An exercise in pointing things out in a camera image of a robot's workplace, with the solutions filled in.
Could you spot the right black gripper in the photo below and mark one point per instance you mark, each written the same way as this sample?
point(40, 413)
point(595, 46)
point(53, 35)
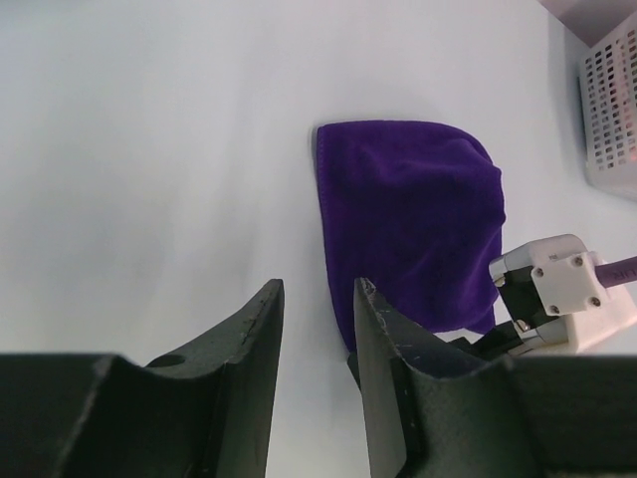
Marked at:
point(503, 339)

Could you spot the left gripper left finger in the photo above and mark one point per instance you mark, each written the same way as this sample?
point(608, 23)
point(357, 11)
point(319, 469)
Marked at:
point(202, 410)

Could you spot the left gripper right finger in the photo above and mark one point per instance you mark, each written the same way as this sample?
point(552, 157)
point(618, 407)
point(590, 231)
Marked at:
point(432, 410)

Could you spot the purple microfiber towel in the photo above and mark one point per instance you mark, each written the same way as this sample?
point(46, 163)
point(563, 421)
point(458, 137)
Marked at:
point(417, 208)

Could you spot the white plastic basket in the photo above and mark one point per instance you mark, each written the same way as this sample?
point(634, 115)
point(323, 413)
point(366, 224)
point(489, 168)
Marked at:
point(608, 88)

